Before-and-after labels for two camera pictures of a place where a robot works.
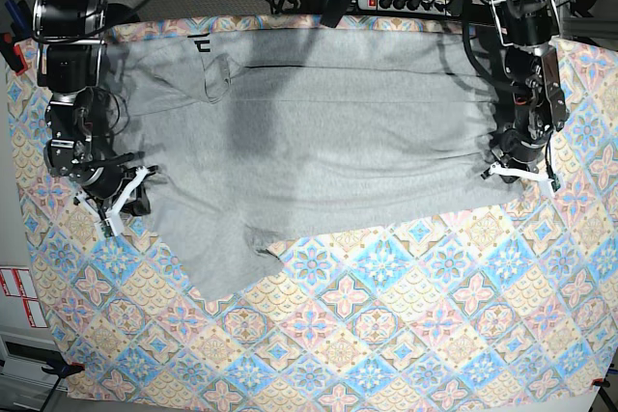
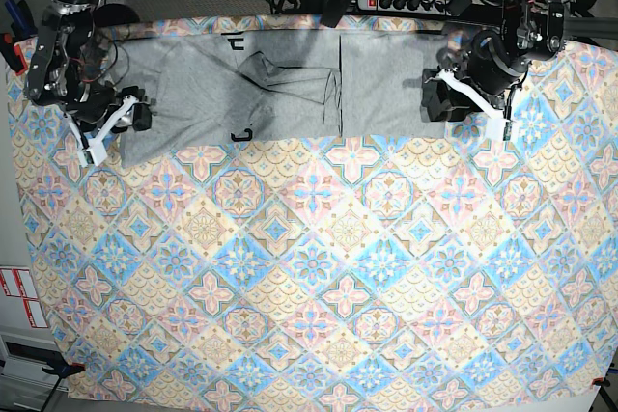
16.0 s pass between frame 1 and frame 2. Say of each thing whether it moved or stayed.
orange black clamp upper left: stayed
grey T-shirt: moved
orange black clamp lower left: stayed
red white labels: stayed
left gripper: moved
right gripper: moved
